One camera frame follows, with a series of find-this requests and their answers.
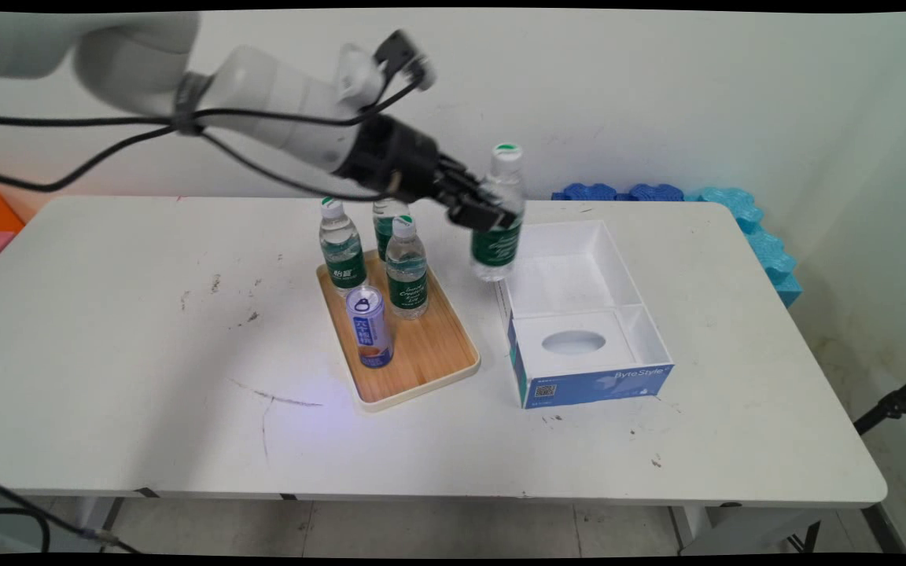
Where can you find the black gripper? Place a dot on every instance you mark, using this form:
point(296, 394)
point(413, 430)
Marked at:
point(394, 161)

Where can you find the green label water bottle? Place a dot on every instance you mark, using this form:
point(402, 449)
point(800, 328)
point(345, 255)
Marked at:
point(498, 244)
point(386, 228)
point(407, 271)
point(342, 248)

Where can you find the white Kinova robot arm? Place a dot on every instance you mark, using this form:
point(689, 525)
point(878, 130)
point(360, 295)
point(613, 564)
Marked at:
point(256, 94)

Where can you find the wooden tray with cream rim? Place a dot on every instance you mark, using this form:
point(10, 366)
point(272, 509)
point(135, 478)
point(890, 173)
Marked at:
point(429, 354)

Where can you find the dark blue foam mat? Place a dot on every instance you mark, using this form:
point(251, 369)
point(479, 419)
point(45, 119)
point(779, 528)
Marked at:
point(642, 192)

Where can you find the purple drink can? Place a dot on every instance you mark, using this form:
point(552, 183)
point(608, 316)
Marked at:
point(370, 328)

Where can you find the white and blue cardboard box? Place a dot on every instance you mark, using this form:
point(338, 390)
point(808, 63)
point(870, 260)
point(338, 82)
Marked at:
point(579, 330)

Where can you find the light blue foam mat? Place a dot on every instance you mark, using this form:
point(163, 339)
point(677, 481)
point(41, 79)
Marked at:
point(764, 244)

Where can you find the black tripod leg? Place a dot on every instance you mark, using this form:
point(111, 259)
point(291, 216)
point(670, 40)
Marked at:
point(893, 405)

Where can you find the white table leg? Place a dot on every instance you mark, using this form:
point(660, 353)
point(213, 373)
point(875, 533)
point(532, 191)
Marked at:
point(99, 523)

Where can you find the wrist camera with grey mount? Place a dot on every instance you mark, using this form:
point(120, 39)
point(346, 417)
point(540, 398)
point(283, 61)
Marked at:
point(390, 63)

